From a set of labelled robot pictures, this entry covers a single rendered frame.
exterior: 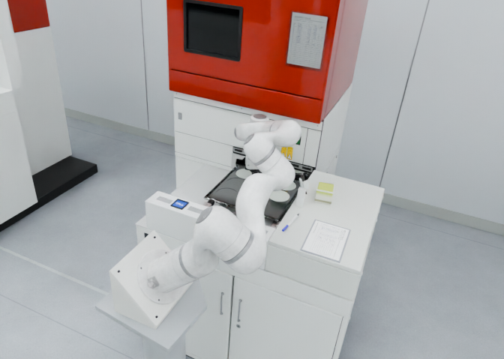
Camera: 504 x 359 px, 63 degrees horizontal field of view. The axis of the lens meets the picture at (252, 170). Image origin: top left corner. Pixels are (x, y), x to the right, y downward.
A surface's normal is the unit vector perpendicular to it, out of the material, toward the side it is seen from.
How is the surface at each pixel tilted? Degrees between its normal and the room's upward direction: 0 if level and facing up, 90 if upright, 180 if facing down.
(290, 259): 90
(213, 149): 90
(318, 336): 90
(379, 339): 0
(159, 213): 90
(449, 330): 0
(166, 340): 0
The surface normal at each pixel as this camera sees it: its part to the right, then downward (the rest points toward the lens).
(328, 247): 0.07, -0.87
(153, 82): -0.40, 0.43
